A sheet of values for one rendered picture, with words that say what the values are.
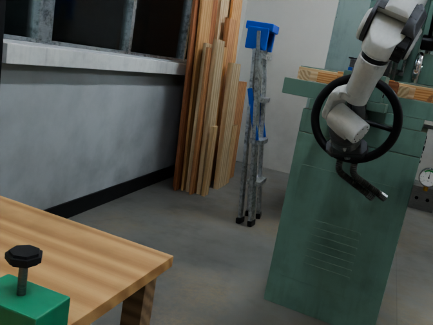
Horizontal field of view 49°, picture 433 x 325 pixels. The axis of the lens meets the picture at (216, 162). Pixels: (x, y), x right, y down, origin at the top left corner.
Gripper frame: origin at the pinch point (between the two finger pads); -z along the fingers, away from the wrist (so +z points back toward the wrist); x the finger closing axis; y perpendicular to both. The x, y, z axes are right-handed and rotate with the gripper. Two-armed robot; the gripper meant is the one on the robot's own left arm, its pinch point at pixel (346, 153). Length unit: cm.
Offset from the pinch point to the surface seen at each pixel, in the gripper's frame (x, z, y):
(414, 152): 21.4, -20.9, 9.7
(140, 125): -131, -97, 57
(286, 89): -24.2, -14.3, 32.0
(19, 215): -65, 59, -41
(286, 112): -68, -242, 142
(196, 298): -57, -41, -46
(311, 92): -14.6, -14.0, 30.2
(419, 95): 23.6, -24.6, 34.3
